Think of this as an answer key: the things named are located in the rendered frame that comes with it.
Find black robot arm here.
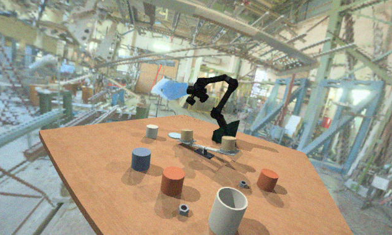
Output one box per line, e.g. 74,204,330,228
187,74,238,128

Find white open cylindrical cup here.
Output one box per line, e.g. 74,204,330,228
208,187,248,235

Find blue cylinder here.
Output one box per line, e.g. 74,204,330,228
131,147,151,171

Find orange cylinder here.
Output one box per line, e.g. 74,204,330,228
161,166,185,197
257,169,279,192

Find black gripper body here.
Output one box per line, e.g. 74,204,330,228
186,80,207,105

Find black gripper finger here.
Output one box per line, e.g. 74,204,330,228
195,82,204,89
186,97,195,104

